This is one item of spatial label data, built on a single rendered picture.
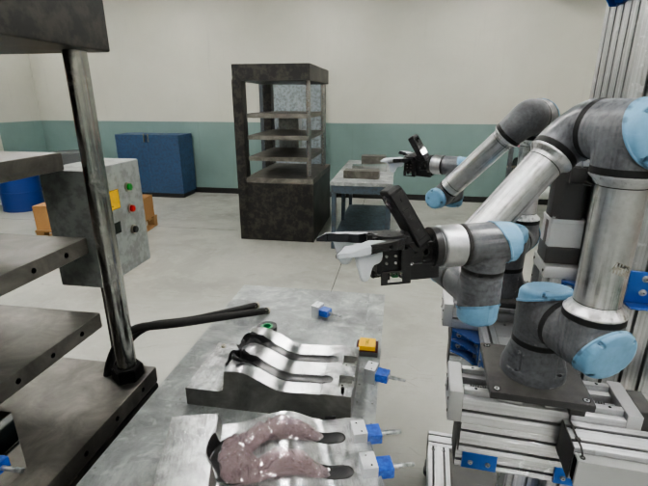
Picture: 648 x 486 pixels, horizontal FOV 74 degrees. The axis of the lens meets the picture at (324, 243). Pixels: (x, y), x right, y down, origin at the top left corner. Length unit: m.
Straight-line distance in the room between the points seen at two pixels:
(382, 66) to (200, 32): 3.15
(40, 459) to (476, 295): 1.18
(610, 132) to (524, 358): 0.54
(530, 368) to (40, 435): 1.32
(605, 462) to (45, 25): 1.56
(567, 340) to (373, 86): 6.87
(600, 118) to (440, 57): 6.79
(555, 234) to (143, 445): 1.25
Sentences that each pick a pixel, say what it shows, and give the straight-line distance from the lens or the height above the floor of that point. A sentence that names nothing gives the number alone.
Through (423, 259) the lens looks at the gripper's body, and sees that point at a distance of 0.76.
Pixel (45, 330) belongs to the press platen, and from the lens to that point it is 1.52.
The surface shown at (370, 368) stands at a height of 0.85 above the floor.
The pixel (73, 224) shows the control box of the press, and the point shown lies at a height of 1.29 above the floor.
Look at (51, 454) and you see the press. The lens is 1.47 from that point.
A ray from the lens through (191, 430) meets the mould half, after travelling 1.20.
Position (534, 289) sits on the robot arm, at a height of 1.27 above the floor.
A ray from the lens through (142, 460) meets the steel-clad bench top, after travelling 1.33.
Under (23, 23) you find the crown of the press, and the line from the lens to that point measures 1.22.
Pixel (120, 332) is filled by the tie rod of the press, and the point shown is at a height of 0.97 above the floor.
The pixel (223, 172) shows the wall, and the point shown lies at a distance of 8.37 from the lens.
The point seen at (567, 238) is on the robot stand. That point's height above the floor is 1.33.
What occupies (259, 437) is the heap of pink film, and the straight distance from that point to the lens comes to 1.17.
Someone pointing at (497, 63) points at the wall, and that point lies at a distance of 7.78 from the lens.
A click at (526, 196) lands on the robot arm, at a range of 0.96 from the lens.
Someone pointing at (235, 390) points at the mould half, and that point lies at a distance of 1.36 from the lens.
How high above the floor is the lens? 1.68
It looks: 18 degrees down
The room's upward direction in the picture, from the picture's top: straight up
